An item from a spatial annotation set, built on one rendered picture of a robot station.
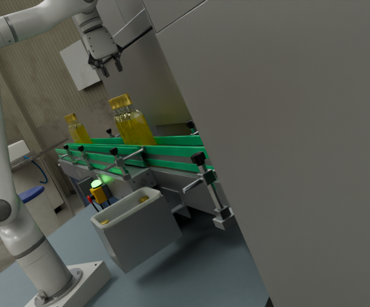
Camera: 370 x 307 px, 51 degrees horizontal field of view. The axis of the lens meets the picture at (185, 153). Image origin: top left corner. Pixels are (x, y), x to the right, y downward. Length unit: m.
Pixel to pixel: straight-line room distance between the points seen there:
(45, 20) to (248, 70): 1.11
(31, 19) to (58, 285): 0.90
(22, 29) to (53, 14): 0.11
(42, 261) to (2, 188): 0.28
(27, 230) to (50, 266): 0.15
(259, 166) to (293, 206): 0.06
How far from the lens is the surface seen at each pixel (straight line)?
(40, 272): 1.45
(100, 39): 1.48
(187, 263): 1.34
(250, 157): 0.48
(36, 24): 1.45
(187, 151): 1.10
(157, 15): 0.53
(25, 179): 6.11
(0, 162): 1.38
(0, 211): 1.34
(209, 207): 1.13
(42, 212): 4.55
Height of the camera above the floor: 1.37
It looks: 13 degrees down
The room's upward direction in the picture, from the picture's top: 24 degrees counter-clockwise
